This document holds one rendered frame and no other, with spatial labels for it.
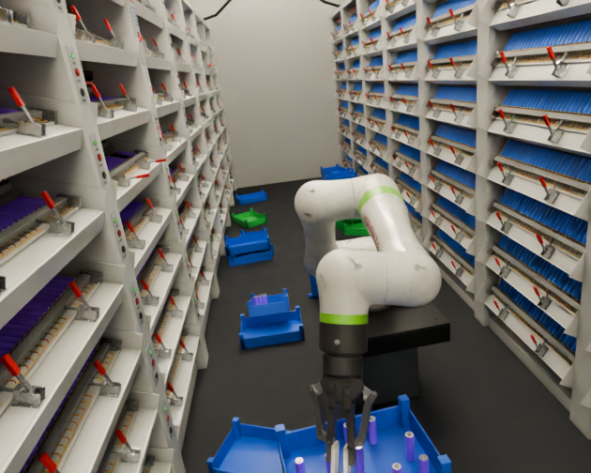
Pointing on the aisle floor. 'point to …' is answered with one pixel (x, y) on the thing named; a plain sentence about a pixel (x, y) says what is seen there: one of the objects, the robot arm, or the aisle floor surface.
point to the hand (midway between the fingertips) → (340, 463)
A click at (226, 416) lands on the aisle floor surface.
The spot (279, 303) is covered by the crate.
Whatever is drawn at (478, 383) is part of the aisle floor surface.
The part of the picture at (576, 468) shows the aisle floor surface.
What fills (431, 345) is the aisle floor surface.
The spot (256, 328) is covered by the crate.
